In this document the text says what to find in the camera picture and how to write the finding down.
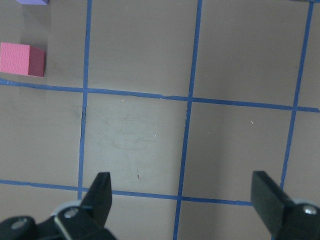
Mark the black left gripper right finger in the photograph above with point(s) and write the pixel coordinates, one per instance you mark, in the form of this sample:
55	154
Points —
284	217

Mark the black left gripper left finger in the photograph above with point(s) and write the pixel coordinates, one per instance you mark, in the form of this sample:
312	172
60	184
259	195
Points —
86	221

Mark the pink foam cube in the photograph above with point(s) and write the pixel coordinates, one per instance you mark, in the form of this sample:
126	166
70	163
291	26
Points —
22	59

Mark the purple foam cube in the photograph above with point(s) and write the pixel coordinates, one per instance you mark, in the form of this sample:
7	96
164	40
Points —
33	2

